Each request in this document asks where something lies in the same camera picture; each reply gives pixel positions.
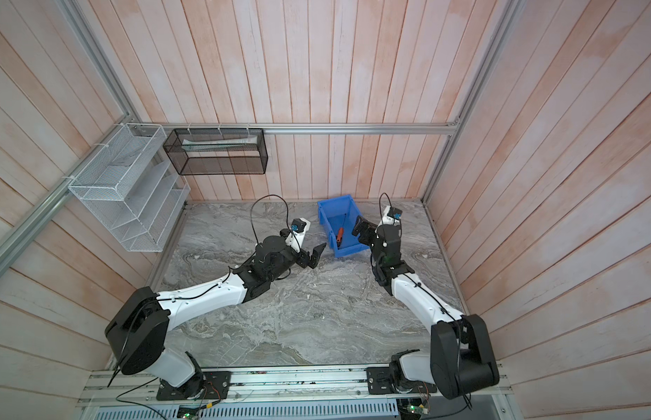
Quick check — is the blue plastic bin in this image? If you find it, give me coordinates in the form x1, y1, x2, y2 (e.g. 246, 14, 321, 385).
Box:
318, 194, 368, 258

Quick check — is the black mesh wall basket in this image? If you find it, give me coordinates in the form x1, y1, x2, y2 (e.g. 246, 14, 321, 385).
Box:
164, 128, 269, 176

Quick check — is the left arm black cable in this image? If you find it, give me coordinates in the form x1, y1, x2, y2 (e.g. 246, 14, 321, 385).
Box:
250, 193, 297, 248

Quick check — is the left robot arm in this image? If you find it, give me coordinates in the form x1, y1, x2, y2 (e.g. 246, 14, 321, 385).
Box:
105, 234, 327, 399

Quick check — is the white wire tiered shelf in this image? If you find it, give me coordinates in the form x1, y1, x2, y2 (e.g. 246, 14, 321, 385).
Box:
69, 124, 190, 253

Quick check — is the orange handled screwdriver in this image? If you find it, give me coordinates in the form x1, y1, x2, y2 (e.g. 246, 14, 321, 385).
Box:
336, 227, 345, 250

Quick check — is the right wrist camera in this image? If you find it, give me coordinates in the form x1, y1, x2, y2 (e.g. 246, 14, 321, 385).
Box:
381, 205, 402, 226

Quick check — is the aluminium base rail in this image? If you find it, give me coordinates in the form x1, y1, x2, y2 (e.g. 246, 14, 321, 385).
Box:
75, 361, 515, 410

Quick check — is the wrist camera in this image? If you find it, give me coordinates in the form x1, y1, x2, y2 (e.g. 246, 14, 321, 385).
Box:
290, 218, 311, 235
381, 205, 402, 226

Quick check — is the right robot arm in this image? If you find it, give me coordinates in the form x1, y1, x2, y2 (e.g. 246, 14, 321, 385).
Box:
353, 215, 500, 399

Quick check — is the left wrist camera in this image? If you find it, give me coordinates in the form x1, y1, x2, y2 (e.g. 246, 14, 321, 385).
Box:
290, 218, 311, 235

